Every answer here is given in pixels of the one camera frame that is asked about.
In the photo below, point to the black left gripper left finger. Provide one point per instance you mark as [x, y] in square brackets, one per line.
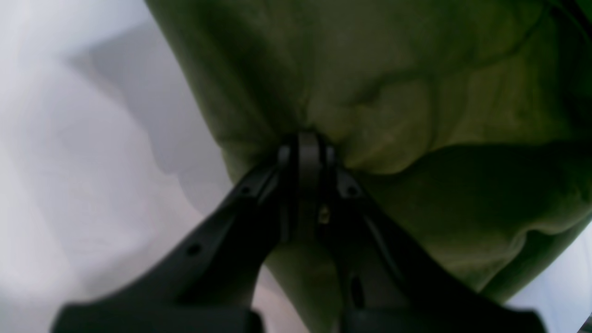
[206, 284]

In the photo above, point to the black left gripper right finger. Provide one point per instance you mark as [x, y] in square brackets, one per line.
[389, 283]

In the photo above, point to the olive green T-shirt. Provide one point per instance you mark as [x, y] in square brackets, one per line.
[468, 121]

